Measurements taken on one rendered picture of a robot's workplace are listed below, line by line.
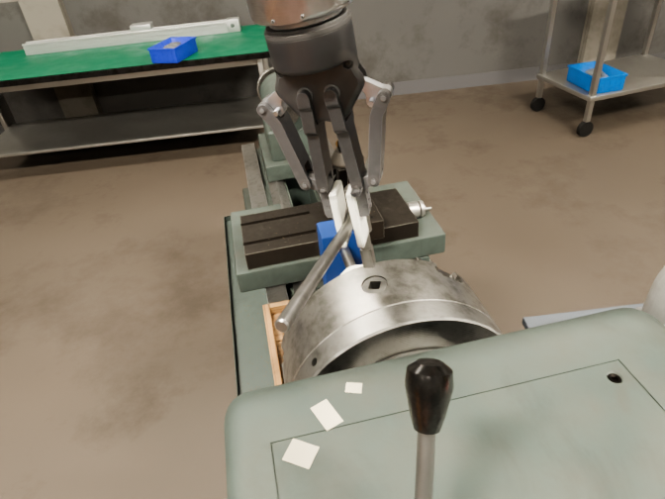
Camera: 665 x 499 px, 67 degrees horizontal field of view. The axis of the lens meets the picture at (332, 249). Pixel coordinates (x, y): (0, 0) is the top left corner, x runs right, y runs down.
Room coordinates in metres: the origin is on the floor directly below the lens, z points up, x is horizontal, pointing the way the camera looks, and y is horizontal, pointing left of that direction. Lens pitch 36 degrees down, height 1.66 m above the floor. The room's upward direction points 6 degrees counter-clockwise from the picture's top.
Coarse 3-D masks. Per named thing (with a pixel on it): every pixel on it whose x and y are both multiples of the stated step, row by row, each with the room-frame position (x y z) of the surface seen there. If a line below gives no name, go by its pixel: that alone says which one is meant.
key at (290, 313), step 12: (348, 216) 0.46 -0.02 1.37; (348, 228) 0.44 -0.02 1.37; (336, 240) 0.41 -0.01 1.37; (324, 252) 0.38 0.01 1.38; (336, 252) 0.39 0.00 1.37; (324, 264) 0.36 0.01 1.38; (312, 276) 0.33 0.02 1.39; (300, 288) 0.32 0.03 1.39; (312, 288) 0.32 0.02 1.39; (300, 300) 0.30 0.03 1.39; (288, 312) 0.28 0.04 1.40; (276, 324) 0.27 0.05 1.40; (288, 324) 0.27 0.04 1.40
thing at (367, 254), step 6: (366, 240) 0.49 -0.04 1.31; (366, 246) 0.49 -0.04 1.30; (372, 246) 0.50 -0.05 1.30; (360, 252) 0.49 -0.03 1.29; (366, 252) 0.49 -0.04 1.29; (372, 252) 0.49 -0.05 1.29; (366, 258) 0.49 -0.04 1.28; (372, 258) 0.49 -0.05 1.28; (366, 264) 0.49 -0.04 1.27; (372, 264) 0.49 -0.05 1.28
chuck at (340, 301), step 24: (384, 264) 0.53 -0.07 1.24; (408, 264) 0.53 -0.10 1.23; (432, 264) 0.55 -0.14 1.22; (336, 288) 0.51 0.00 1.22; (360, 288) 0.49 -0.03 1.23; (408, 288) 0.48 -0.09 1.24; (432, 288) 0.49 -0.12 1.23; (456, 288) 0.50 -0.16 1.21; (312, 312) 0.50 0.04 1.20; (336, 312) 0.47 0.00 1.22; (360, 312) 0.45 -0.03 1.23; (288, 336) 0.50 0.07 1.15; (312, 336) 0.46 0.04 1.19; (288, 360) 0.47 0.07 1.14
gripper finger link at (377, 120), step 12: (384, 96) 0.43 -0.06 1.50; (372, 108) 0.43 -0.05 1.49; (384, 108) 0.43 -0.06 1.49; (372, 120) 0.43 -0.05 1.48; (384, 120) 0.44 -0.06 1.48; (372, 132) 0.43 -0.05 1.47; (384, 132) 0.45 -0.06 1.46; (372, 144) 0.44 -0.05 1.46; (384, 144) 0.45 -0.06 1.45; (372, 156) 0.44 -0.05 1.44; (372, 168) 0.44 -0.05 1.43; (372, 180) 0.44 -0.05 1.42
